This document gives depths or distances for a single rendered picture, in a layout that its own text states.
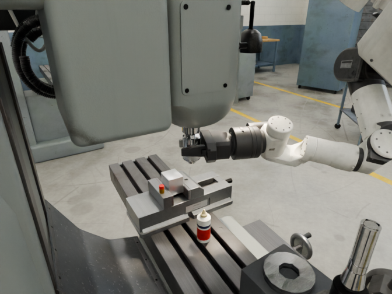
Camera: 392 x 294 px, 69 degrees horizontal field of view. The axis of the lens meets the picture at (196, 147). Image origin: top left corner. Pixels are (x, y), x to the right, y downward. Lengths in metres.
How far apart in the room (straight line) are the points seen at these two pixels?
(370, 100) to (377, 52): 0.14
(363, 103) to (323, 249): 1.62
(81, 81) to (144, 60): 0.11
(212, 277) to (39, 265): 0.42
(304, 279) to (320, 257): 1.75
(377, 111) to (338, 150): 0.16
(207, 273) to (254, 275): 0.26
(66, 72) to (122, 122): 0.12
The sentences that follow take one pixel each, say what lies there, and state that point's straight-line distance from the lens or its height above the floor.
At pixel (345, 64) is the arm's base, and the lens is 0.98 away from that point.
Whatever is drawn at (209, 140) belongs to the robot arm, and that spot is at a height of 1.26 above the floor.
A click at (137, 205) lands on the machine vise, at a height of 1.01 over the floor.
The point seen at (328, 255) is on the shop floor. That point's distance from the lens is 2.36.
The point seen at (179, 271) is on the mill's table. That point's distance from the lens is 0.83.
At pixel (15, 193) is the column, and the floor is 1.32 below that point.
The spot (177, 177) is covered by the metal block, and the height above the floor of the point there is 1.08.
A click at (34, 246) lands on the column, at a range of 0.56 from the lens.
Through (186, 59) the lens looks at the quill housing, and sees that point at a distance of 0.57.
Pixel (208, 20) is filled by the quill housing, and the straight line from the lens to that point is 0.59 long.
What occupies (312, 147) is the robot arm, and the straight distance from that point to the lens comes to 0.80.
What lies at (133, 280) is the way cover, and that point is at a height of 0.88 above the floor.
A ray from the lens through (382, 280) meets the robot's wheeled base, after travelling 1.43.
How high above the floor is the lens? 1.56
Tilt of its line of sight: 25 degrees down
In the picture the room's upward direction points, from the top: straight up
